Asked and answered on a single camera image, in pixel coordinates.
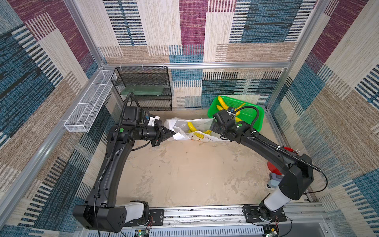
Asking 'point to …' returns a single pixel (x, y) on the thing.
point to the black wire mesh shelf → (150, 85)
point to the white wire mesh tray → (82, 118)
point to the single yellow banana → (192, 129)
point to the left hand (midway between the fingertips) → (176, 132)
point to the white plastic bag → (179, 126)
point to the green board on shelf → (143, 90)
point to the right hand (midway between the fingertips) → (221, 128)
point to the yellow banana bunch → (224, 105)
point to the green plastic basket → (251, 112)
